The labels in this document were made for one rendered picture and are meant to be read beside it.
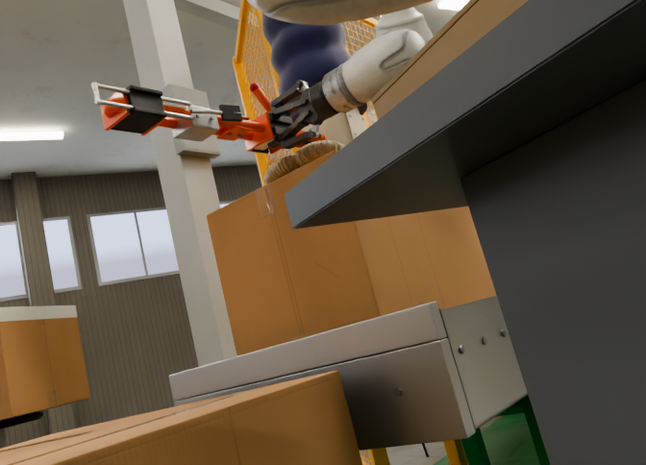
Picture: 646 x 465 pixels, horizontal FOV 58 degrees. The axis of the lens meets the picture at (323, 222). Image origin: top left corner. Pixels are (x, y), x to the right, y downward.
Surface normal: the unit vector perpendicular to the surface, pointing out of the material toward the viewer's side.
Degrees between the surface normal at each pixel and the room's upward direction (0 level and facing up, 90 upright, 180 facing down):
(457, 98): 90
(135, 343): 90
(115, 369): 90
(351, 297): 90
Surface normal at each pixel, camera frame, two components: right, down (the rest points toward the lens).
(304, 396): 0.74, -0.32
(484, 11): -0.84, 0.11
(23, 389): 0.91, -0.30
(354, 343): -0.62, 0.00
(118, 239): 0.48, -0.30
